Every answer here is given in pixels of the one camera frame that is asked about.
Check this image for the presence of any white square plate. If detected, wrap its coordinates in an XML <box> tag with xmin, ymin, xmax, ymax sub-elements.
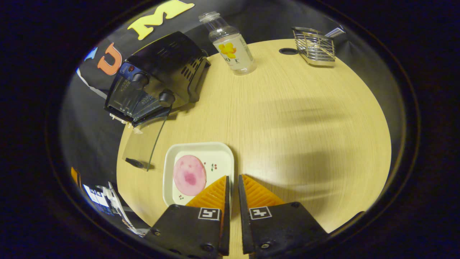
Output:
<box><xmin>162</xmin><ymin>141</ymin><xmax>235</xmax><ymax>208</ymax></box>

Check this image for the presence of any black backdrop cloth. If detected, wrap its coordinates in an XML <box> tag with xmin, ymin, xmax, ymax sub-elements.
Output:
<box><xmin>59</xmin><ymin>0</ymin><xmax>406</xmax><ymax>216</ymax></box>

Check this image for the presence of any pink ham slice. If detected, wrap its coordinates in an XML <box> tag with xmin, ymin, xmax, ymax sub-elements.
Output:
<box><xmin>173</xmin><ymin>155</ymin><xmax>207</xmax><ymax>197</ymax></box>

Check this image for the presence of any black electric oven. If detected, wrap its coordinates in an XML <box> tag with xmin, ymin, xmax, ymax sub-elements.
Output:
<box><xmin>104</xmin><ymin>31</ymin><xmax>212</xmax><ymax>172</ymax></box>

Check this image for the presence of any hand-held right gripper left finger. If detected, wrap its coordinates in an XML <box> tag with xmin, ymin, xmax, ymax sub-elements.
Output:
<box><xmin>146</xmin><ymin>175</ymin><xmax>231</xmax><ymax>259</ymax></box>

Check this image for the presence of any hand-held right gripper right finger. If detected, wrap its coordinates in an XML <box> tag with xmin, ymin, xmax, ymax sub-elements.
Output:
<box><xmin>238</xmin><ymin>174</ymin><xmax>328</xmax><ymax>258</ymax></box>

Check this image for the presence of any clear plastic bottle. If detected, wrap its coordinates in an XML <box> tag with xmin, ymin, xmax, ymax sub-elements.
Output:
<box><xmin>198</xmin><ymin>11</ymin><xmax>258</xmax><ymax>76</ymax></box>

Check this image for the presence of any metal wire basket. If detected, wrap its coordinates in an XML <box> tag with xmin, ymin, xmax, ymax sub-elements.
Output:
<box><xmin>291</xmin><ymin>26</ymin><xmax>337</xmax><ymax>67</ymax></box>

